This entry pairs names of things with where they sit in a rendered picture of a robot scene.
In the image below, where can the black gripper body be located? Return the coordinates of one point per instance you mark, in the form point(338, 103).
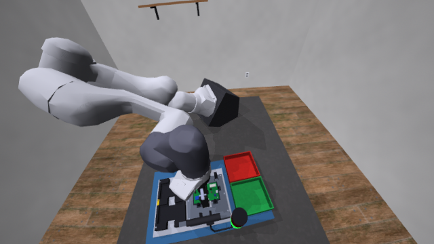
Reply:
point(203, 185)

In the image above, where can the green bin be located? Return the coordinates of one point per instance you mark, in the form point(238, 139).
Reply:
point(251, 195)

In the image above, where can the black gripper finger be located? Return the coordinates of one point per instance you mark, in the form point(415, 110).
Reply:
point(203, 197)

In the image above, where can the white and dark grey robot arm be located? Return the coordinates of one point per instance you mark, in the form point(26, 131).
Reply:
point(60, 87)

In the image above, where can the green circuit board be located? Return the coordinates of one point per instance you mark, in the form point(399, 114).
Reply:
point(212, 193)

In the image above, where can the red open-top bin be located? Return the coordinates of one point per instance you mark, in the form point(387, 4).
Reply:
point(240, 166)

